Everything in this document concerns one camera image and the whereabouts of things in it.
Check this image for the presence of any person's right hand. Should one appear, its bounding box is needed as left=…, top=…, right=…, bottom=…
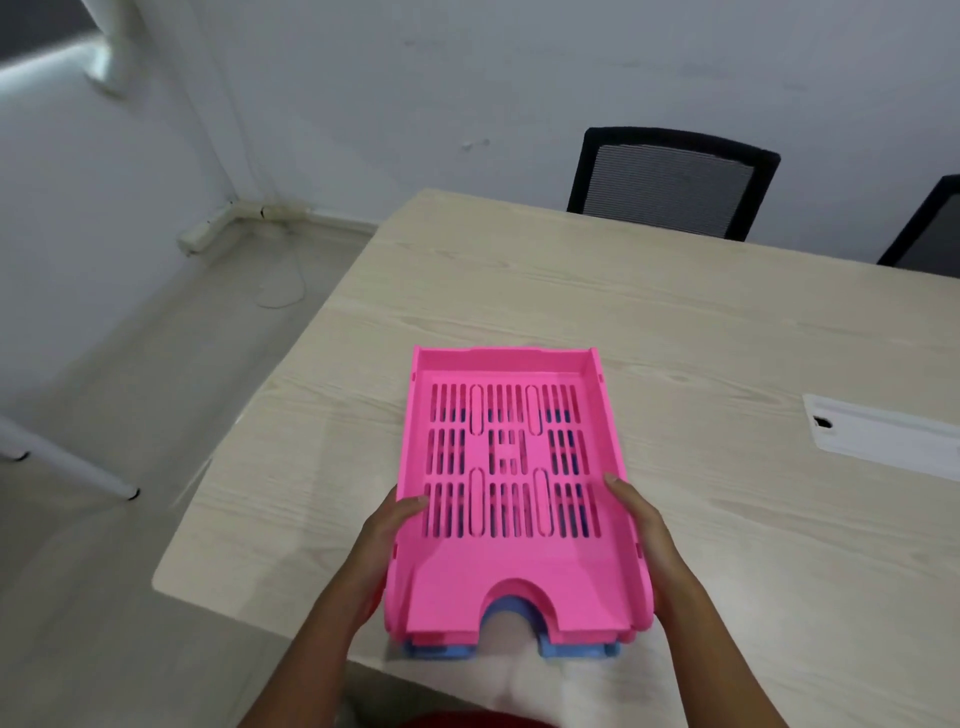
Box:
left=603, top=472, right=700, bottom=625

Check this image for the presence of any person's left hand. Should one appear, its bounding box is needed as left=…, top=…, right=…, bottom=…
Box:
left=341, top=486, right=431, bottom=625

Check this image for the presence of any pink plastic letter tray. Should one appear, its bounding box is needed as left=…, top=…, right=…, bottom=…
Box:
left=383, top=345, right=656, bottom=646

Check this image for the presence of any person's right forearm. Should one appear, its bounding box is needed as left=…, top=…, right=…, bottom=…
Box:
left=654, top=583, right=790, bottom=728

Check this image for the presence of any person's left forearm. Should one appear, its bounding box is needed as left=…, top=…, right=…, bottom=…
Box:
left=238, top=592, right=380, bottom=728

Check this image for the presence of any blue plastic letter tray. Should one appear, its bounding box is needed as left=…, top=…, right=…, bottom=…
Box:
left=403, top=408, right=622, bottom=664

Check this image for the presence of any person's red garment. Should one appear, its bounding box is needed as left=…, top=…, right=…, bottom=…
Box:
left=397, top=708, right=565, bottom=728

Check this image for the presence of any black mesh office chair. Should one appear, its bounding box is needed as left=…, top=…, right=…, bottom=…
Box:
left=876, top=174, right=960, bottom=279
left=566, top=126, right=782, bottom=243

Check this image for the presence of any white metal furniture leg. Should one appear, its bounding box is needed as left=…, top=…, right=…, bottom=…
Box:
left=0, top=414, right=142, bottom=503

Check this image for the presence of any white cable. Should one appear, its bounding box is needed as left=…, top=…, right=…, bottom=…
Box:
left=255, top=222, right=309, bottom=311

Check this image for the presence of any white table cable cover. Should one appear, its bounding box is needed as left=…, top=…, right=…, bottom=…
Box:
left=801, top=393, right=960, bottom=483

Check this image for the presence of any white floor cable trunking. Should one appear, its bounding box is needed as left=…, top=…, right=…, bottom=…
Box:
left=177, top=198, right=310, bottom=257

